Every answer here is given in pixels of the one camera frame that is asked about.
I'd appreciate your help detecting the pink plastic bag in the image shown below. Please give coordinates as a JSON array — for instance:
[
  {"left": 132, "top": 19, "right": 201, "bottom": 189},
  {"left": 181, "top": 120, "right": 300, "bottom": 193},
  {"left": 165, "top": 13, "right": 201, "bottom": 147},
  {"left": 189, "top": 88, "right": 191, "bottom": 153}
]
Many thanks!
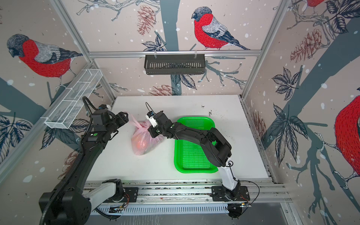
[{"left": 129, "top": 114, "right": 164, "bottom": 156}]

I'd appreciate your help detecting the green plastic perforated basket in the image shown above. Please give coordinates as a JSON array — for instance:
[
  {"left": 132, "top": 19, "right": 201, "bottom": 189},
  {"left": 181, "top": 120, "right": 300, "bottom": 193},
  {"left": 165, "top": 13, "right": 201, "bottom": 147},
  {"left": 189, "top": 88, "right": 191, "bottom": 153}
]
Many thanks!
[{"left": 174, "top": 117, "right": 218, "bottom": 173}]

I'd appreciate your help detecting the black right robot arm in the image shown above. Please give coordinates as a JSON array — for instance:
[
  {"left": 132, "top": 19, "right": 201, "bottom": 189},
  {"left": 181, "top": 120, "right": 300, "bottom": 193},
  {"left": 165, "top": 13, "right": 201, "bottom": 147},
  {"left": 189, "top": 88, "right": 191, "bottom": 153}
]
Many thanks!
[{"left": 146, "top": 111, "right": 241, "bottom": 202}]

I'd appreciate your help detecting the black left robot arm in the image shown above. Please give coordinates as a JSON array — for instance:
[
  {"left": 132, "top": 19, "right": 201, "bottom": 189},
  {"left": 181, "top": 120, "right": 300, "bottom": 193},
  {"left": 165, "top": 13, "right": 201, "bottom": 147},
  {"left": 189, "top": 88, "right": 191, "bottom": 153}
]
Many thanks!
[{"left": 39, "top": 109, "right": 129, "bottom": 225}]

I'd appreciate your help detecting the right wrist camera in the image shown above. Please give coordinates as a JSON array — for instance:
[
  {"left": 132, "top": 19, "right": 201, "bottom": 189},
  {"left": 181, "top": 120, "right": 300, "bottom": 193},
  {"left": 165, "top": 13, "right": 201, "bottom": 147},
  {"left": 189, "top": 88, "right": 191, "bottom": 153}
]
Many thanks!
[{"left": 146, "top": 111, "right": 158, "bottom": 128}]

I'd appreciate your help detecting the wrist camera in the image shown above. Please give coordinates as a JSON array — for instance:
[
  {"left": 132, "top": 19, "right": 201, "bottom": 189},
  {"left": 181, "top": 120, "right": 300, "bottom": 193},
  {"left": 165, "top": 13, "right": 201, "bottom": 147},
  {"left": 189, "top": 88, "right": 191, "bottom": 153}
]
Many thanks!
[
  {"left": 98, "top": 104, "right": 111, "bottom": 110},
  {"left": 146, "top": 111, "right": 158, "bottom": 128}
]

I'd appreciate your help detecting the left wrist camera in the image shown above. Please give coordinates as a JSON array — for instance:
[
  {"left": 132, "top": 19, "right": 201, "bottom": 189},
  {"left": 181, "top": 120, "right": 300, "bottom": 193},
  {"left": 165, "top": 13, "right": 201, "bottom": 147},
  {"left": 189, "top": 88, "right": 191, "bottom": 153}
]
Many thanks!
[{"left": 98, "top": 104, "right": 111, "bottom": 110}]

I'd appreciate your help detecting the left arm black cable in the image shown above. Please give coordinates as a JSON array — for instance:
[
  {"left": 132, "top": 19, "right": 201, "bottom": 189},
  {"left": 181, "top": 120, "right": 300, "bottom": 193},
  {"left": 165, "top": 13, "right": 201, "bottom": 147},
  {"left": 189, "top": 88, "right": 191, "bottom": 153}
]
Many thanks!
[{"left": 81, "top": 96, "right": 99, "bottom": 133}]

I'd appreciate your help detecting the black hanging wall basket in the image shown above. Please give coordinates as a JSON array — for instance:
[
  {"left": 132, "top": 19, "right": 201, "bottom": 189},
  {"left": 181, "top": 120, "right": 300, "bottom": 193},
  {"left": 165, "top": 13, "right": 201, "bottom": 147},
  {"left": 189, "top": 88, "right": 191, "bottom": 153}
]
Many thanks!
[{"left": 144, "top": 54, "right": 205, "bottom": 75}]

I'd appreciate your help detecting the aluminium mounting rail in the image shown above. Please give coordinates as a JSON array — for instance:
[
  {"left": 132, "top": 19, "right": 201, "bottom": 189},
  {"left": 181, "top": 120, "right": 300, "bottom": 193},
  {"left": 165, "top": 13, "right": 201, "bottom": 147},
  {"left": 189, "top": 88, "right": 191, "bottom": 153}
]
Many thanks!
[{"left": 81, "top": 179, "right": 293, "bottom": 216}]

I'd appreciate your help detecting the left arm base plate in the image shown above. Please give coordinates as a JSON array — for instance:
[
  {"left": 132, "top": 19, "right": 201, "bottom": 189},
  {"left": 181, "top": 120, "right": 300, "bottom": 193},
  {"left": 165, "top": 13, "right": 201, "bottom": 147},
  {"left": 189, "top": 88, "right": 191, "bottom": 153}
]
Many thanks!
[{"left": 110, "top": 187, "right": 139, "bottom": 203}]

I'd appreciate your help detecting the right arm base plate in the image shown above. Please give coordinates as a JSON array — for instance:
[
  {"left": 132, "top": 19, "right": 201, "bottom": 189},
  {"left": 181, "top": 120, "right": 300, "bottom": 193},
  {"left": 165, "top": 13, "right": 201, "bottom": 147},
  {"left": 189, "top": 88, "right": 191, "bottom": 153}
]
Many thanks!
[{"left": 210, "top": 186, "right": 250, "bottom": 202}]

